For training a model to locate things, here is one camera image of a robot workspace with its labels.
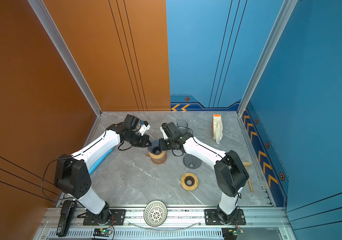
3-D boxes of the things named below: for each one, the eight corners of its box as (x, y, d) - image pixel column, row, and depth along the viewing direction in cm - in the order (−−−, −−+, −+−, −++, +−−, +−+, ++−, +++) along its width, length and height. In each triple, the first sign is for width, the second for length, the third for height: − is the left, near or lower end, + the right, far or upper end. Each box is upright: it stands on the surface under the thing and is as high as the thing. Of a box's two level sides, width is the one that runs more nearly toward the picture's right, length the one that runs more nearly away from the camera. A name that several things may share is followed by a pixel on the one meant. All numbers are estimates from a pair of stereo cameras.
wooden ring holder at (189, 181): (181, 190, 83) (181, 189, 81) (181, 174, 89) (181, 172, 87) (198, 190, 83) (198, 189, 81) (196, 174, 89) (197, 172, 87)
